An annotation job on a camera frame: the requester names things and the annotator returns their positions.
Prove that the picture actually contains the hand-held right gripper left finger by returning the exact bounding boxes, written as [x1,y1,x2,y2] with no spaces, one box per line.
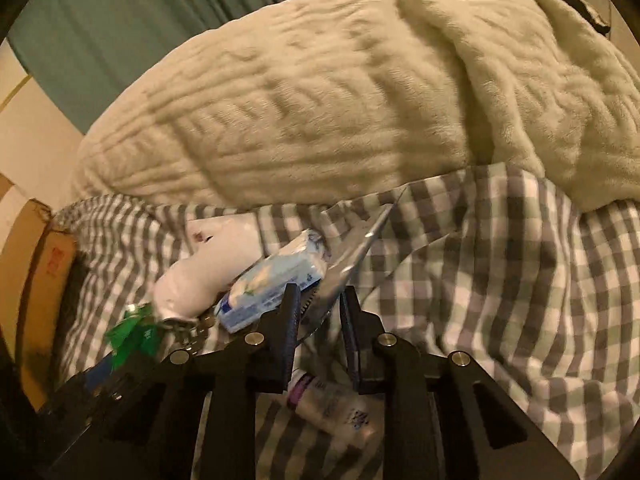
[50,282,303,480]

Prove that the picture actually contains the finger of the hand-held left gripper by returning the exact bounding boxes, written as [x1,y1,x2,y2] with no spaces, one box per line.
[42,354,168,427]

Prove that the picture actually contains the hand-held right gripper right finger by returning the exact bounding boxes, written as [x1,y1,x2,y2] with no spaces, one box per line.
[339,286,583,480]

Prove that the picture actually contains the silver foil bag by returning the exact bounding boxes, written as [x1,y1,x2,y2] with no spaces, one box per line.
[299,187,409,345]

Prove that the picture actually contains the blue tissue pack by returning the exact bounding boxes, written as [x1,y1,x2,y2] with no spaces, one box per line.
[214,228,329,334]

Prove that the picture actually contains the green wrapper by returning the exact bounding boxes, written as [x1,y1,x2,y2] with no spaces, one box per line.
[106,302,164,370]

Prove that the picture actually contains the white tube purple cap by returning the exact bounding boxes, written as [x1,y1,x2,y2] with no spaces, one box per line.
[285,367,382,442]

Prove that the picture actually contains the white plush toy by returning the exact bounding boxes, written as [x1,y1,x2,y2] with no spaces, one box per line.
[152,215,262,322]

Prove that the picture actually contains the metal keys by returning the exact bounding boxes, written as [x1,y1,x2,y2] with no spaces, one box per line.
[164,312,217,352]

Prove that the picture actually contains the cardboard box red print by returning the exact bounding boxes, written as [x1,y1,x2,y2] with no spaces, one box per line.
[0,198,79,411]

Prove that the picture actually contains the grey white checkered blanket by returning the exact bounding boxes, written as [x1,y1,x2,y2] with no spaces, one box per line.
[50,162,640,480]

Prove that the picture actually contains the cream knitted fluffy blanket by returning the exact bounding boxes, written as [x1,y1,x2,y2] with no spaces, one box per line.
[70,0,640,212]

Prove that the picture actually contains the wide teal curtain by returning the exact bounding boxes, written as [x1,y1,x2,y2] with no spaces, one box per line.
[9,0,347,132]

